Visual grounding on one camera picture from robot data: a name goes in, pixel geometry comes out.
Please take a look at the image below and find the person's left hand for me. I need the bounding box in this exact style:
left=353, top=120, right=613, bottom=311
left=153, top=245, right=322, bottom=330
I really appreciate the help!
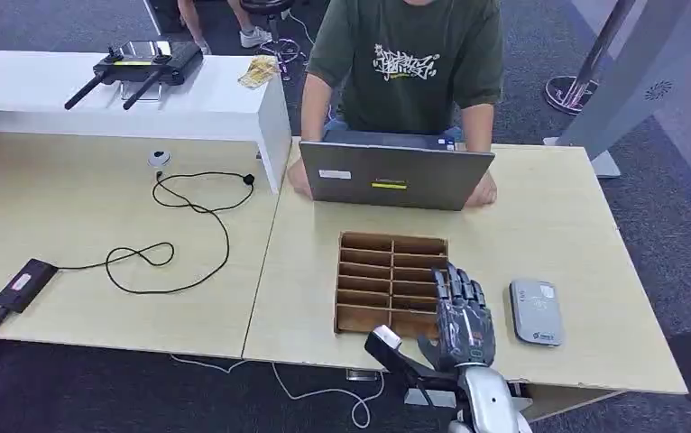
left=464, top=170, right=499, bottom=208

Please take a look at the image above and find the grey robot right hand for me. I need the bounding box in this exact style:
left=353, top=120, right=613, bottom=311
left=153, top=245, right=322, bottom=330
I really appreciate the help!
left=417, top=263, right=497, bottom=373

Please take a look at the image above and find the person's right hand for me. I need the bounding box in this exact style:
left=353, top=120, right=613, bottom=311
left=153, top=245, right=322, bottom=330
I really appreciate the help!
left=287, top=156, right=315, bottom=199

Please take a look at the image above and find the grey flat card reader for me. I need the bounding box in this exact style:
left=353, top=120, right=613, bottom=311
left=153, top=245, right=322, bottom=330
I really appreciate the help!
left=508, top=277, right=565, bottom=348

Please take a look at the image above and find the grey laptop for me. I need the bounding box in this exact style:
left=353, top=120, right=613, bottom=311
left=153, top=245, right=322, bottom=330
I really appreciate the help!
left=299, top=129, right=496, bottom=212

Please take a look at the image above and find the wooden card box with slots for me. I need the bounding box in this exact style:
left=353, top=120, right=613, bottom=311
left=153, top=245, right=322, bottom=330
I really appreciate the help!
left=333, top=231, right=450, bottom=342

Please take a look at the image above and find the stack of yellow cards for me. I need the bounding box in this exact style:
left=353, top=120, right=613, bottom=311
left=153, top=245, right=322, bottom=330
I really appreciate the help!
left=237, top=55, right=281, bottom=91

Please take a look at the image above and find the white desk riser shelf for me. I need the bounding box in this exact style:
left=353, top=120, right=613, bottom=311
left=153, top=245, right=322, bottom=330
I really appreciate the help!
left=0, top=49, right=293, bottom=196

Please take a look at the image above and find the black stool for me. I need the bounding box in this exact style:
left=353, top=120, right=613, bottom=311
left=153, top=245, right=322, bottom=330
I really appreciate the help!
left=238, top=0, right=306, bottom=80

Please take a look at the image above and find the metal pole stand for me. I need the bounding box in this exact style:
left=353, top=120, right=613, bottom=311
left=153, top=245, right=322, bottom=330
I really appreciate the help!
left=544, top=0, right=637, bottom=115

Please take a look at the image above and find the person in background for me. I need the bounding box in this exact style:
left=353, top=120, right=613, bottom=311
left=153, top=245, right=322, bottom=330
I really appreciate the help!
left=177, top=0, right=273, bottom=55

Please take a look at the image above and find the white standing panel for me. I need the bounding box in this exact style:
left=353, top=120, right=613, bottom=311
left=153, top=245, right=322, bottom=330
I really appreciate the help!
left=543, top=0, right=691, bottom=180

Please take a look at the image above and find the black remote controller with antennas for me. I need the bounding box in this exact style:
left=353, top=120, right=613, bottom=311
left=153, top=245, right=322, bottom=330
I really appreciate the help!
left=63, top=40, right=205, bottom=113

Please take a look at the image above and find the black power adapter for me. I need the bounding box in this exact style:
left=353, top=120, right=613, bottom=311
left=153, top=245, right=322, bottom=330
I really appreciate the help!
left=0, top=258, right=59, bottom=315

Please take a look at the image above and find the right wrist camera, black mount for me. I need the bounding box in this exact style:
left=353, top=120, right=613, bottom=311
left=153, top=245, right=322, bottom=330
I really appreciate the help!
left=364, top=325, right=460, bottom=393

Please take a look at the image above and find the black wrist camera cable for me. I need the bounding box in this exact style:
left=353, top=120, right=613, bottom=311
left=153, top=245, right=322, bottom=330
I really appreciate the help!
left=414, top=382, right=437, bottom=409

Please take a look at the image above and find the thin black cable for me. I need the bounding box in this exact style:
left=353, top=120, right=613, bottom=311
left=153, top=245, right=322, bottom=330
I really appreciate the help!
left=55, top=171, right=256, bottom=296

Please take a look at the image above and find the white cable on floor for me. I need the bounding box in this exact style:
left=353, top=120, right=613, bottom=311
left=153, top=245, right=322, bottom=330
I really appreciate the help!
left=169, top=354, right=386, bottom=430

